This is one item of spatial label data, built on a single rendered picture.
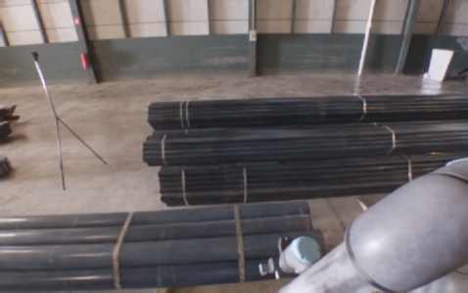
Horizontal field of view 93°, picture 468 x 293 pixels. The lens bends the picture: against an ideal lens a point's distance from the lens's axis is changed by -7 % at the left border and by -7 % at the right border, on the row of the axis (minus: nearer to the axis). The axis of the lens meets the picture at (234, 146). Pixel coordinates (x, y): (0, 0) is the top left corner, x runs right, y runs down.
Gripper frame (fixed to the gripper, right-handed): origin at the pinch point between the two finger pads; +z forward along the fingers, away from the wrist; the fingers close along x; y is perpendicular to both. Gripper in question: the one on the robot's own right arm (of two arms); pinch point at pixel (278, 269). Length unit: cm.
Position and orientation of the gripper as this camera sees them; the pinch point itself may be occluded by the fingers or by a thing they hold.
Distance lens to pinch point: 118.7
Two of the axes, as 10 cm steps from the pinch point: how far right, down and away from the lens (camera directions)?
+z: -1.5, 6.3, 7.7
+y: 1.0, 7.8, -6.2
